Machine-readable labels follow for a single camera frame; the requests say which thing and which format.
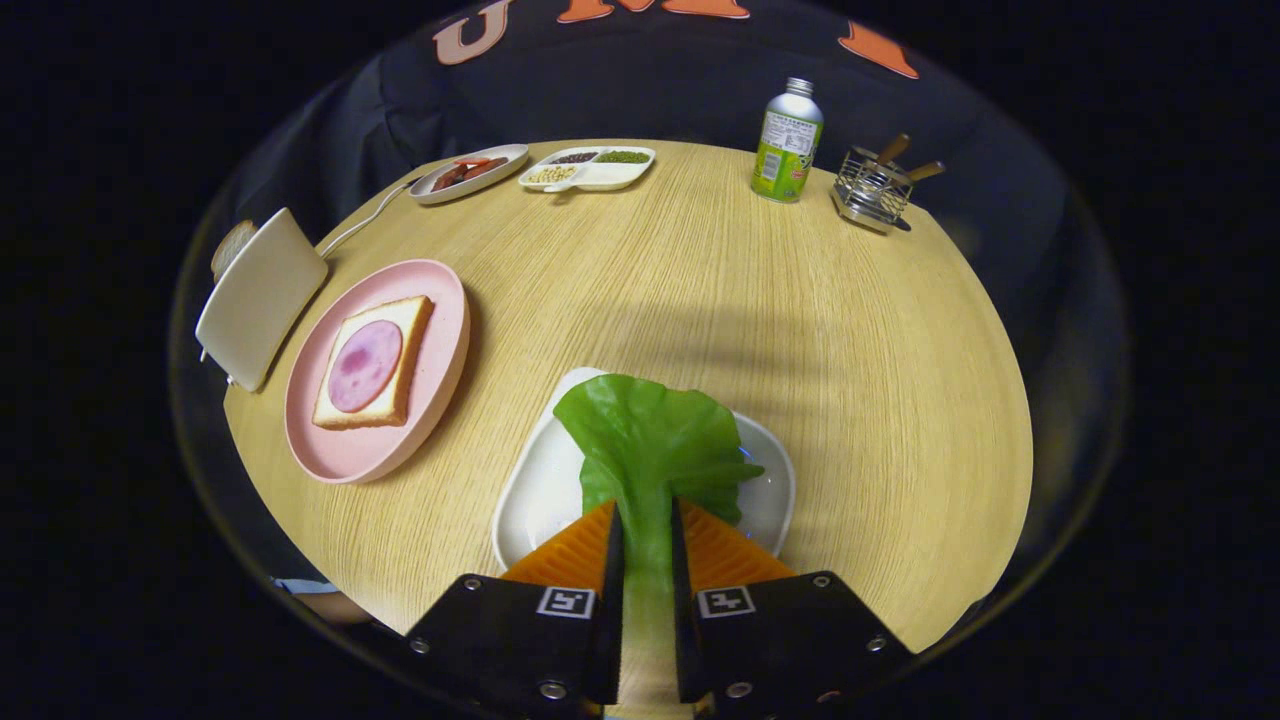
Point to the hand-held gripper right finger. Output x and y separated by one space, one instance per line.
685 640

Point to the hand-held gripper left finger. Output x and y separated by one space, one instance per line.
610 640

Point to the green lettuce leaf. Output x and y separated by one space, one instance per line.
650 450

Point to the toasted bread slice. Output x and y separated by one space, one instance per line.
230 248

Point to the white rounded plate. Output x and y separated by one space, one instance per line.
540 490

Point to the pink round plate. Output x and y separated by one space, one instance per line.
445 350

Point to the pink ham slice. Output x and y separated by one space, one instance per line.
365 365

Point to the square white bread slice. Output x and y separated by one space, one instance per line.
415 315

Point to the white divided dish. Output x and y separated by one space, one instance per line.
605 176

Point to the pile of yellow beans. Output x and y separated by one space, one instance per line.
552 174

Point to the white round plate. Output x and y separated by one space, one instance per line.
505 170

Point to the pile of green beans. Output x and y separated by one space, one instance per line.
624 157

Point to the pile of dark beans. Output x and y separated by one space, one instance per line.
575 158

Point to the brown meat piece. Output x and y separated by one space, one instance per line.
485 170
450 179

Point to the white toaster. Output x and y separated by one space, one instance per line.
260 300

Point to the green label metal bottle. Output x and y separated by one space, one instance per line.
785 150

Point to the black backdrop cloth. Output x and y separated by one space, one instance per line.
650 80

